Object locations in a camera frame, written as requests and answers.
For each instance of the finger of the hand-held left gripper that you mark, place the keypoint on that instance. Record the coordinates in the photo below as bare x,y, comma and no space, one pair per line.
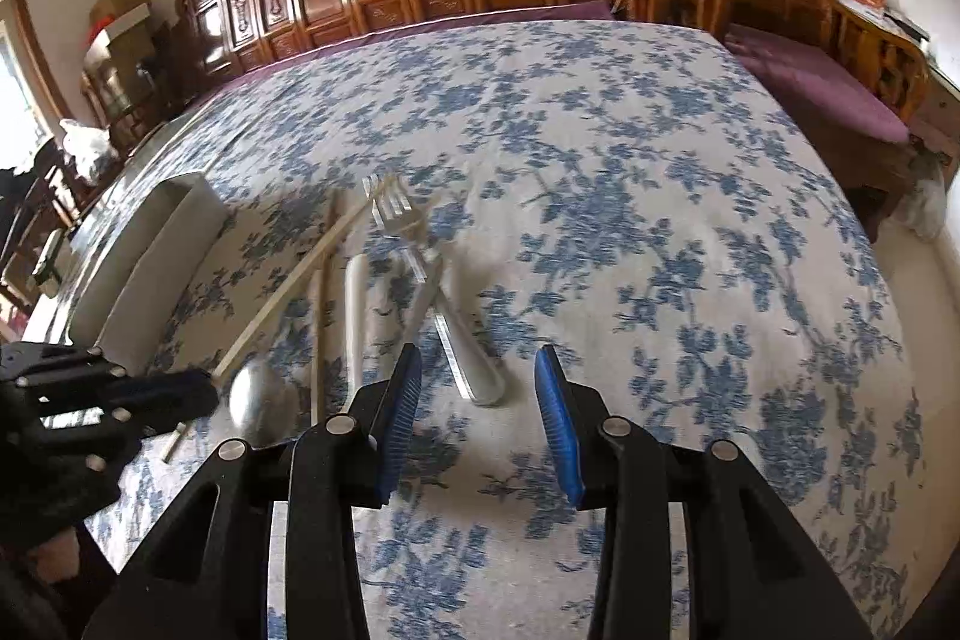
172,385
165,413

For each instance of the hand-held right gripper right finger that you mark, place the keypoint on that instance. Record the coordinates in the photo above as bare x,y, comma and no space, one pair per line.
559,437

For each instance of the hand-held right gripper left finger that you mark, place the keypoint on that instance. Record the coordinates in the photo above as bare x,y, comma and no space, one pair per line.
401,419

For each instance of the metal spoon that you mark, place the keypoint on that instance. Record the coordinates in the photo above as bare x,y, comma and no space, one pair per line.
262,396

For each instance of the metal fork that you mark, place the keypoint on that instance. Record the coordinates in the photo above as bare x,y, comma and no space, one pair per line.
480,370
424,310

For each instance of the rectangular metal tin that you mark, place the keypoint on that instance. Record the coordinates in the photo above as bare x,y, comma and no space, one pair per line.
142,280

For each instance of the wooden chopstick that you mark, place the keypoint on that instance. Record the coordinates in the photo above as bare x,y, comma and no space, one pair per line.
321,325
300,287

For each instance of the person's left hand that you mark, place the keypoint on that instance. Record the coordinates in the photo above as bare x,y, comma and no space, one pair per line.
56,554

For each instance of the dark wooden chair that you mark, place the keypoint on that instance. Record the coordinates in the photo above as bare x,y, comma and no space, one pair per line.
30,197

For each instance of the blue floral tablecloth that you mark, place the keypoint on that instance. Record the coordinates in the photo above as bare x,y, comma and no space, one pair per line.
600,197

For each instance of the white plastic bag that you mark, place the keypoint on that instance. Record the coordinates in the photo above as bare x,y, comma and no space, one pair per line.
86,149

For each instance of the flat white box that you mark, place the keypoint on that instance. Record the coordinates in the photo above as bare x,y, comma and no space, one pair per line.
120,34

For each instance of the purple armchair cushion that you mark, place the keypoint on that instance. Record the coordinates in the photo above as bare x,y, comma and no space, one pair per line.
817,85

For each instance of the grey fluffy duster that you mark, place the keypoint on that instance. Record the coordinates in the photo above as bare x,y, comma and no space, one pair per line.
926,197

